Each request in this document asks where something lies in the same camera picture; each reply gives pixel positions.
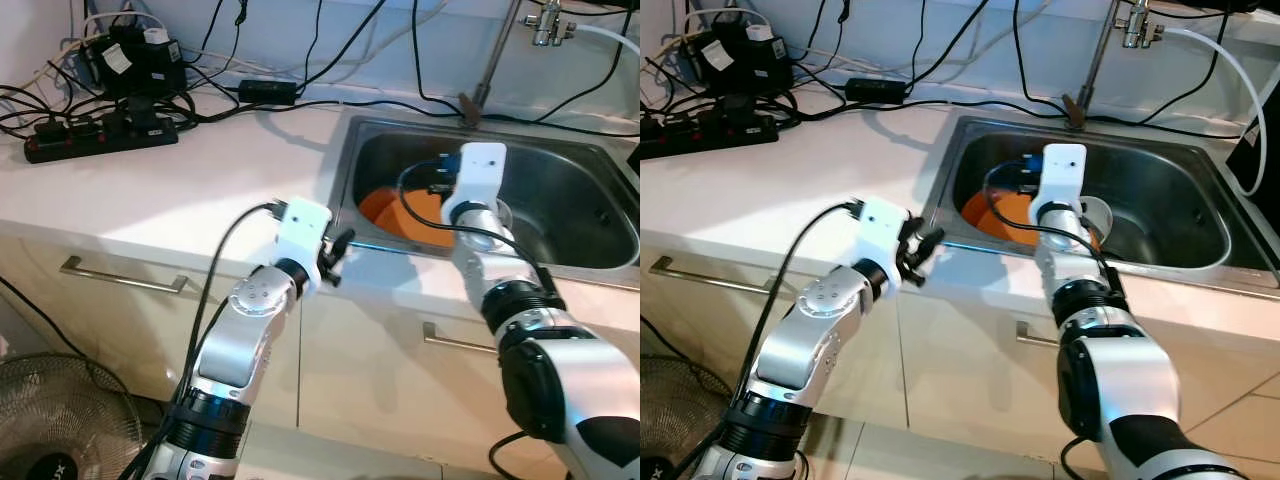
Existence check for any orange plastic bowl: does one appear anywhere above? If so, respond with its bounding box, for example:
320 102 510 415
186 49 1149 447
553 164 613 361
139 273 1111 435
358 187 463 249
960 188 1046 247

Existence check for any clear cup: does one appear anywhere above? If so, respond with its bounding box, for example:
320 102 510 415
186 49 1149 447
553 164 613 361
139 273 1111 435
480 197 516 241
1075 195 1116 246

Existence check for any stainless steel sink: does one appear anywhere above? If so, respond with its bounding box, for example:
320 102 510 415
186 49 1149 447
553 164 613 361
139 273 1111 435
325 113 641 273
920 113 1259 273

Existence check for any metal faucet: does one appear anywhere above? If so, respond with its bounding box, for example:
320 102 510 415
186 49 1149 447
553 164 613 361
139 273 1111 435
1062 0 1181 126
458 0 581 126

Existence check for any black power adapter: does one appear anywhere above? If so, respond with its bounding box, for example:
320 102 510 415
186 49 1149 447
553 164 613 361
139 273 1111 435
845 77 911 103
237 80 301 106

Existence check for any black power strip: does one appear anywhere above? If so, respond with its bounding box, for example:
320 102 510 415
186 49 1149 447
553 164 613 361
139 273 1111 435
24 112 181 164
640 110 781 161

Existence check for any black charger device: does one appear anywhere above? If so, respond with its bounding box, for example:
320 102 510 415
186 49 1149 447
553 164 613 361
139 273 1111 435
78 25 188 101
690 22 801 98

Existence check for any grey mesh fan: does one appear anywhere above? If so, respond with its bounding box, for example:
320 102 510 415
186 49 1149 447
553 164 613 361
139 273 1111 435
0 352 143 480
640 355 749 480

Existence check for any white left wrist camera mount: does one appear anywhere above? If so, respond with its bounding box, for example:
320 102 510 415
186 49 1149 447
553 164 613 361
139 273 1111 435
852 197 909 296
272 198 333 298

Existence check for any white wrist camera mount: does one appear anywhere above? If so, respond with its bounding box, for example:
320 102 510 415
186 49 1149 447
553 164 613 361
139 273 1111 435
272 198 333 298
852 197 909 296
1030 142 1089 226
442 142 508 226

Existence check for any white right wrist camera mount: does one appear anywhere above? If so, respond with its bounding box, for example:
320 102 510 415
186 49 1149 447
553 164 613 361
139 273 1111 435
442 142 508 226
1030 142 1089 226

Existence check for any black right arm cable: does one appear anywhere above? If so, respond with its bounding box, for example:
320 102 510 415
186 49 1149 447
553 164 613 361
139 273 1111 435
397 160 561 301
982 160 1126 301

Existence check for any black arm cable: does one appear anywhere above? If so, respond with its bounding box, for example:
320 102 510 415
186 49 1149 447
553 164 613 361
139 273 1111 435
120 200 291 480
690 200 866 480
982 160 1126 301
397 160 561 301

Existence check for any black power cable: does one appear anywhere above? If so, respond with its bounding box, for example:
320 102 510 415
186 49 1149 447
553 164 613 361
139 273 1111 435
535 0 636 126
410 0 471 116
180 95 641 136
1140 0 1231 126
780 92 1241 136
1010 0 1076 113

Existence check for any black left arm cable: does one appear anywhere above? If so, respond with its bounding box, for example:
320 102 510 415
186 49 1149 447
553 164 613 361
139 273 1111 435
690 200 866 480
120 200 291 480

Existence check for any silver drawer handle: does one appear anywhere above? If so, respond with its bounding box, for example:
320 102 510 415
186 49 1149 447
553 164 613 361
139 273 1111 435
422 322 501 356
60 256 191 296
648 256 781 296
1015 320 1061 351

